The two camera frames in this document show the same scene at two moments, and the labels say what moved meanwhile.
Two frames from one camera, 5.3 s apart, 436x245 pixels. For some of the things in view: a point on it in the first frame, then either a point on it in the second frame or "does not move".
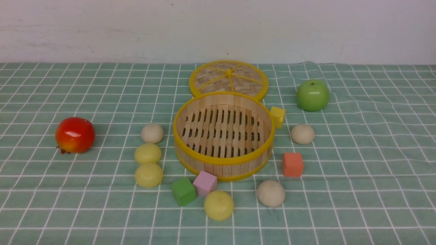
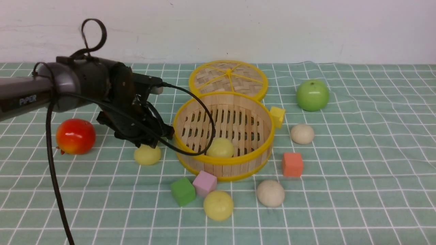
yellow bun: (149, 175) to (220, 147)
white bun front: (270, 193) does not move
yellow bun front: (218, 205) does not move
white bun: (302, 134) does not move
